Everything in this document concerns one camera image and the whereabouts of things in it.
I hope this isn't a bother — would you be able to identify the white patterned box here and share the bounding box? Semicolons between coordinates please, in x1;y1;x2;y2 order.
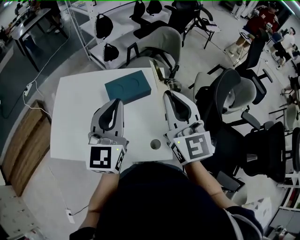
242;196;273;227

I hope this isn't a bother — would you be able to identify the person's left forearm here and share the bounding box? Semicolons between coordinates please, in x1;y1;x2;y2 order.
87;172;120;227

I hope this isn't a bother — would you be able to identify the dark framed table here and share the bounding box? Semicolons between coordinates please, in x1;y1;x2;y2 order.
10;7;70;73

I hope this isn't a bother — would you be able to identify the round grey desk grommet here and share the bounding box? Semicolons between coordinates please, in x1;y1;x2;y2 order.
150;139;162;151

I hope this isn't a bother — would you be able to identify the person's right forearm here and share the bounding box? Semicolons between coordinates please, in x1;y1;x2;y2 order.
184;161;233;210

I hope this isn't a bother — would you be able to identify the teal rectangular box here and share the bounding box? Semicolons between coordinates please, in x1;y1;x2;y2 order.
104;70;152;105

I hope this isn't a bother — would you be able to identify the black high-back office chair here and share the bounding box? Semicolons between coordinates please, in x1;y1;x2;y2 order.
207;30;274;105

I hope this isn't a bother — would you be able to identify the group of black backpacks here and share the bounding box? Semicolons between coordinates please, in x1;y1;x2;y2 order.
95;0;165;63

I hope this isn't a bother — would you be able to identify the wooden platform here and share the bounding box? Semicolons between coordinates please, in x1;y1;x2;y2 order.
0;99;53;197

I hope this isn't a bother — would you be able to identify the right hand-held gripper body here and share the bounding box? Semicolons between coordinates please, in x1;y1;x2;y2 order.
165;119;216;166

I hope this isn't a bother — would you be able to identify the grey shell chair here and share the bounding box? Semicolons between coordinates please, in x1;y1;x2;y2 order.
126;25;183;79

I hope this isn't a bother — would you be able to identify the white perforated panel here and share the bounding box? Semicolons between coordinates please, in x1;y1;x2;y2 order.
0;185;42;240

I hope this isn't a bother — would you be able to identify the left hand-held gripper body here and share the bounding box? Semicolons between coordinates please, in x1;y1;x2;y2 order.
85;132;130;174

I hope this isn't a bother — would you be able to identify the white metal shelf rack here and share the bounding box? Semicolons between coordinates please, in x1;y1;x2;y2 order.
67;0;171;70

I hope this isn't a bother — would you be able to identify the white power cable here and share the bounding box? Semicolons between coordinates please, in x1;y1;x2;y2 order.
22;32;72;119

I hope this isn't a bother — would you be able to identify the person's dark shirt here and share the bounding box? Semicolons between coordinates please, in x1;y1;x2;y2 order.
69;162;264;240

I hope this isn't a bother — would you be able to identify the white power strip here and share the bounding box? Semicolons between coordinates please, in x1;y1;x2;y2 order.
23;82;33;97
65;209;76;225

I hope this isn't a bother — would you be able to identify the black mesh office chair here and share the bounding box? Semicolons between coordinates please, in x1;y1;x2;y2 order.
215;121;288;185

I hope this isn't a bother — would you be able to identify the white shelf frame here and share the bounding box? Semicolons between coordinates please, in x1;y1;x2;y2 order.
276;172;300;211

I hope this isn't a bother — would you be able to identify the grey chair with black back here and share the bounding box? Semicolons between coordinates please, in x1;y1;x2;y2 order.
188;67;262;132

